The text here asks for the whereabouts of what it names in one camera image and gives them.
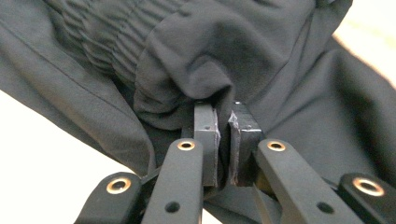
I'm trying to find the black pants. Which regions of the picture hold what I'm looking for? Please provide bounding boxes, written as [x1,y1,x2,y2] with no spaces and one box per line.
[0,0,396,224]

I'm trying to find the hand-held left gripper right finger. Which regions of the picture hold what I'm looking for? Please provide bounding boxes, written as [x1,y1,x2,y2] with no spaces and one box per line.
[228,101,366,224]

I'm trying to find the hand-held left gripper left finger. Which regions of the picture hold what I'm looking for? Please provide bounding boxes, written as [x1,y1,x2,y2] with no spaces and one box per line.
[141,102,221,224]

